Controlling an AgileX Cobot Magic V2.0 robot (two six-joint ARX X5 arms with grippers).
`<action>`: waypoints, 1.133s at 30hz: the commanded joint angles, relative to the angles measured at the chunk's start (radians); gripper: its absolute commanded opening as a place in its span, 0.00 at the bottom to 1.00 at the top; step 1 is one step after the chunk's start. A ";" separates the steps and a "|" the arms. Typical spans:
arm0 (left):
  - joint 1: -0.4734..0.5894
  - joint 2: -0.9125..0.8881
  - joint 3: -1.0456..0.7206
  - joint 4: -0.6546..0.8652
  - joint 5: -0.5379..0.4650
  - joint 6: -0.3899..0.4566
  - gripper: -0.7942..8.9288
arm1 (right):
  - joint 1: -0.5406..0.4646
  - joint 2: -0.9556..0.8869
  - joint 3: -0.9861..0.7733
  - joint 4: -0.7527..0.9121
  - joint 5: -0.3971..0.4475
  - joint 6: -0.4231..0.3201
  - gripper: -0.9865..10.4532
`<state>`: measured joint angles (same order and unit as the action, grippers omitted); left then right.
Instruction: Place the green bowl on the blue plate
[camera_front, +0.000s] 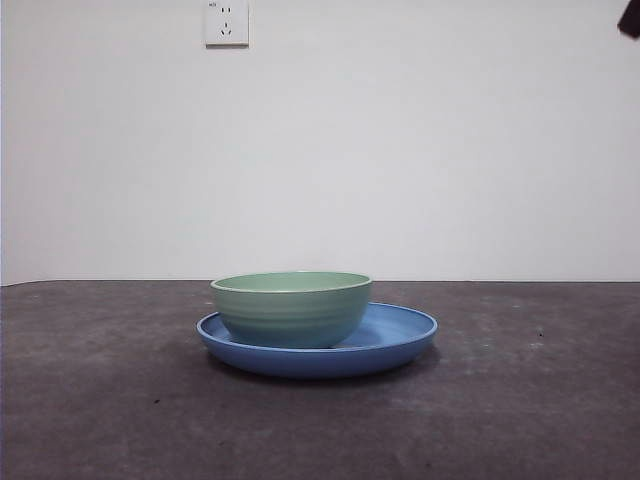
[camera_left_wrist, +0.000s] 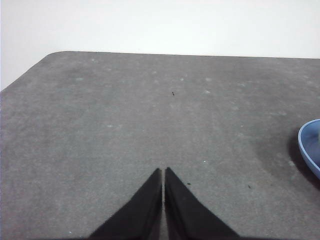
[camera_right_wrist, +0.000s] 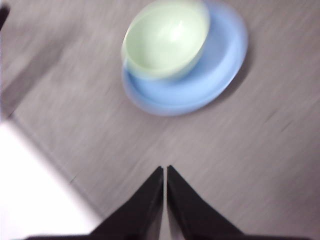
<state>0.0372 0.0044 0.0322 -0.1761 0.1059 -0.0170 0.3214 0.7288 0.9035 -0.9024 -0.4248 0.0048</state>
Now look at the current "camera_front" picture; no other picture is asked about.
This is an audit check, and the white wall socket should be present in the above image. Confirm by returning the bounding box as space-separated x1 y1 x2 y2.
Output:
204 0 251 50

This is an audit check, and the green ribbed bowl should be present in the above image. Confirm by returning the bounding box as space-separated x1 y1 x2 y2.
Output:
208 271 374 350

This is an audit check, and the blue round plate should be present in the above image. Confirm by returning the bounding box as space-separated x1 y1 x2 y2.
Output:
195 301 439 379

